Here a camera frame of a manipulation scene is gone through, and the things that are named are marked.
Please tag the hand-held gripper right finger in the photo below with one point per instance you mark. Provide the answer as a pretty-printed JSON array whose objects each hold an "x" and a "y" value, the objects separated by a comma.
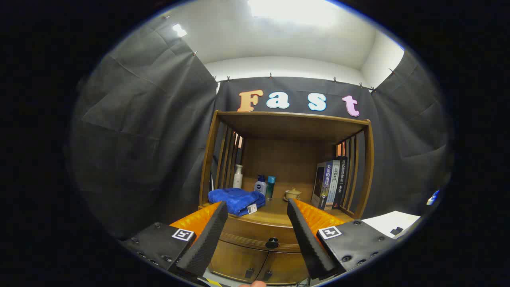
[{"x": 306, "y": 243}]

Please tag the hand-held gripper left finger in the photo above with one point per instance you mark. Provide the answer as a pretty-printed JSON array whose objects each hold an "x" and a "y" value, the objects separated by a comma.
[{"x": 209, "y": 239}]

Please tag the black drawer knob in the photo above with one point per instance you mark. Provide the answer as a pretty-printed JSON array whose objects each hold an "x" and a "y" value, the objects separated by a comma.
[{"x": 272, "y": 242}]

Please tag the wooden drawer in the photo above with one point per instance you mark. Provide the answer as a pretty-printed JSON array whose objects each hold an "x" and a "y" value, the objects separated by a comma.
[{"x": 255, "y": 231}]

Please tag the wooden cabinet door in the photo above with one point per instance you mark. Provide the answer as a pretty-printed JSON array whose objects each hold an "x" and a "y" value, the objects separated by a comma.
[
  {"x": 235, "y": 261},
  {"x": 285, "y": 267}
]

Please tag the wooden countertop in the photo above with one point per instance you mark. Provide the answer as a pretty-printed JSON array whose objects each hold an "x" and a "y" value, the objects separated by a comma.
[{"x": 275, "y": 211}]

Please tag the wooden cabinet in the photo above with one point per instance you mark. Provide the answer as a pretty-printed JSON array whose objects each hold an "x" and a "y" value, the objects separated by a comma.
[{"x": 287, "y": 159}]

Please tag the blue folded towel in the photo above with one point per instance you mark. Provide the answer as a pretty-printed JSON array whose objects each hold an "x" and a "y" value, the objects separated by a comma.
[{"x": 235, "y": 199}]

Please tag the beige lidded tea cup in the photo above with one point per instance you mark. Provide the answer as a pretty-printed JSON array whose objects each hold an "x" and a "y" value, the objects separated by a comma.
[{"x": 293, "y": 194}]

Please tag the dark cover book blue spine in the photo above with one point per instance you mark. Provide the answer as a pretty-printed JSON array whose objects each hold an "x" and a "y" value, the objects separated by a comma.
[{"x": 320, "y": 187}]

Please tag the white spine book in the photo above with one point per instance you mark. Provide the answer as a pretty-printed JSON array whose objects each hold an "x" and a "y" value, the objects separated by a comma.
[{"x": 334, "y": 183}]

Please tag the white pump bottle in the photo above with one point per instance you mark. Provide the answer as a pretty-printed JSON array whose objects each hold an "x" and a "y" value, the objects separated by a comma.
[{"x": 238, "y": 179}]

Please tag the teal clear bottle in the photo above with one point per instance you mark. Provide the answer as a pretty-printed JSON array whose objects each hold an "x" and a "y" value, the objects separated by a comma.
[{"x": 270, "y": 187}]

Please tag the black spine book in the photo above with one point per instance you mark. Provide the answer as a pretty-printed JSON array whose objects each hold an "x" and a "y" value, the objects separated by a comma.
[{"x": 342, "y": 179}]

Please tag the white lotion bottle blue cap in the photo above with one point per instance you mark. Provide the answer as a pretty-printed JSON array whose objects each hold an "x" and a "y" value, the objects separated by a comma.
[{"x": 260, "y": 186}]

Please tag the white box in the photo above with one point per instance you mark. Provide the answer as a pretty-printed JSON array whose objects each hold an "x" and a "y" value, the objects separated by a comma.
[{"x": 388, "y": 221}]

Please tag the small black object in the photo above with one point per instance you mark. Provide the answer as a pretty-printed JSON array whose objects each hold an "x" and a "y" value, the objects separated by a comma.
[{"x": 396, "y": 230}]

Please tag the blue round object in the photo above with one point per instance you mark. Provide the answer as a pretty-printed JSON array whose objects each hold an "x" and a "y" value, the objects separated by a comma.
[{"x": 433, "y": 197}]

